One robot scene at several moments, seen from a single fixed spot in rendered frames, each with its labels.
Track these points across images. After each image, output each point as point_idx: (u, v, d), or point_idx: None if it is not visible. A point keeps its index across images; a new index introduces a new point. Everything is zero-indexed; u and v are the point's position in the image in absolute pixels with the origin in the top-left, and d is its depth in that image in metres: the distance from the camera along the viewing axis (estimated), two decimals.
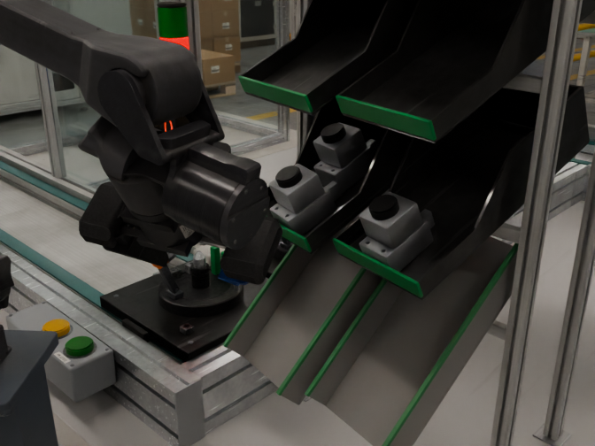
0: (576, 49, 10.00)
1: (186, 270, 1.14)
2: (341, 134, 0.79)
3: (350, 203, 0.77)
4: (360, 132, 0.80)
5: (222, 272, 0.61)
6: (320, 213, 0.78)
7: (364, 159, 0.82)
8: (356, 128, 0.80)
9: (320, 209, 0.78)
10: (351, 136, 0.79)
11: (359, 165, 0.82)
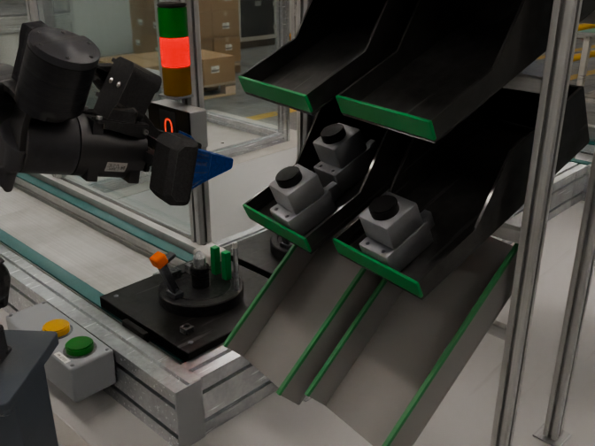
0: (576, 49, 10.00)
1: (186, 270, 1.14)
2: (341, 134, 0.79)
3: (350, 203, 0.77)
4: (360, 132, 0.80)
5: None
6: (320, 213, 0.78)
7: (364, 159, 0.82)
8: (356, 128, 0.80)
9: (320, 209, 0.78)
10: (351, 136, 0.80)
11: (359, 165, 0.82)
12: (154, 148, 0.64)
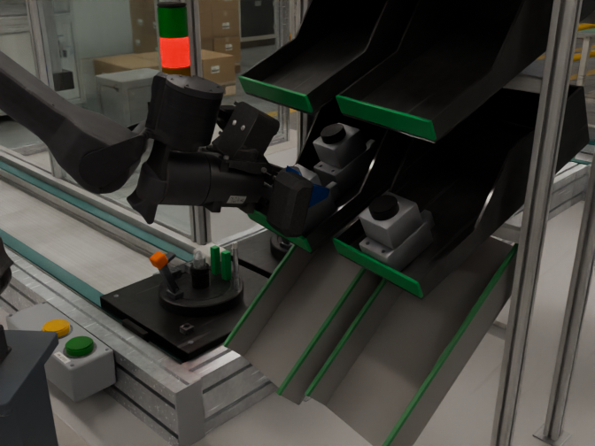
0: (576, 49, 10.00)
1: (186, 270, 1.14)
2: (341, 134, 0.79)
3: (350, 203, 0.77)
4: (360, 132, 0.80)
5: None
6: (320, 213, 0.78)
7: (364, 159, 0.82)
8: (356, 128, 0.80)
9: (320, 209, 0.78)
10: (351, 136, 0.80)
11: (359, 165, 0.82)
12: (265, 180, 0.72)
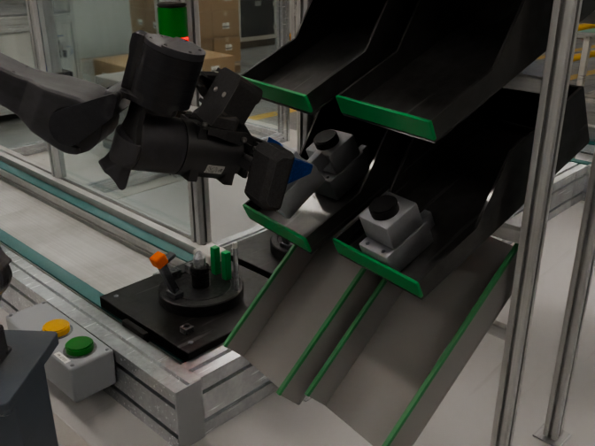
0: (576, 49, 10.00)
1: (186, 270, 1.14)
2: (335, 140, 0.79)
3: (350, 203, 0.77)
4: (353, 137, 0.80)
5: None
6: (307, 188, 0.76)
7: (358, 165, 0.81)
8: (349, 134, 0.80)
9: (306, 184, 0.75)
10: (345, 142, 0.79)
11: (353, 171, 0.81)
12: (245, 151, 0.70)
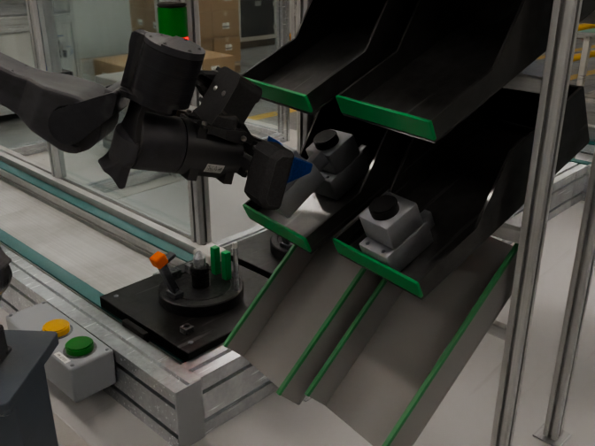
0: (576, 49, 10.00)
1: (186, 270, 1.14)
2: (335, 140, 0.79)
3: (350, 203, 0.77)
4: (353, 137, 0.80)
5: None
6: (307, 188, 0.76)
7: (358, 165, 0.81)
8: (349, 134, 0.80)
9: (306, 183, 0.75)
10: (345, 142, 0.79)
11: (353, 171, 0.81)
12: (244, 150, 0.69)
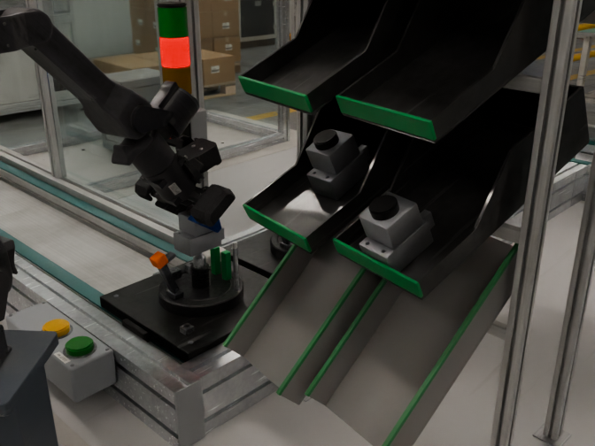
0: (576, 49, 10.00)
1: (186, 270, 1.14)
2: (335, 140, 0.79)
3: (350, 203, 0.77)
4: (353, 137, 0.80)
5: (190, 216, 1.01)
6: (210, 242, 1.06)
7: (358, 165, 0.81)
8: (349, 134, 0.80)
9: (212, 239, 1.06)
10: (345, 142, 0.79)
11: (353, 171, 0.81)
12: (194, 191, 1.01)
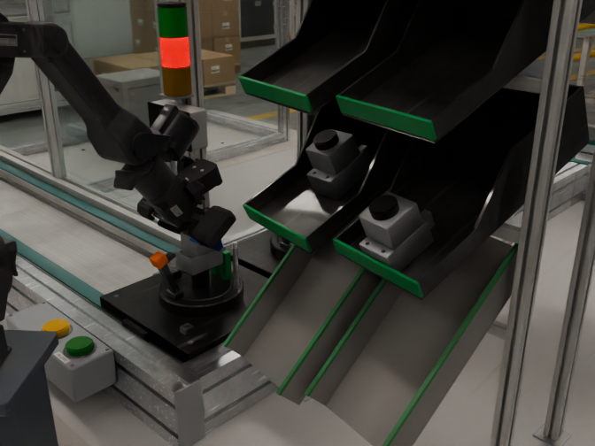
0: (576, 49, 10.00)
1: None
2: (335, 140, 0.79)
3: (350, 203, 0.77)
4: (353, 137, 0.80)
5: (192, 236, 1.02)
6: (212, 261, 1.08)
7: (358, 165, 0.81)
8: (349, 134, 0.80)
9: (212, 257, 1.08)
10: (345, 142, 0.79)
11: (353, 171, 0.81)
12: (195, 211, 1.02)
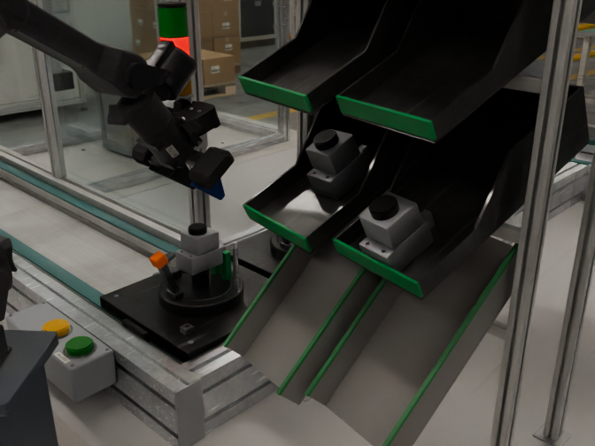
0: (576, 49, 10.00)
1: None
2: (335, 140, 0.79)
3: (350, 203, 0.77)
4: (353, 137, 0.80)
5: (193, 181, 0.98)
6: (212, 261, 1.08)
7: (358, 165, 0.81)
8: (349, 134, 0.80)
9: (212, 257, 1.08)
10: (345, 142, 0.79)
11: (353, 171, 0.81)
12: (196, 156, 0.98)
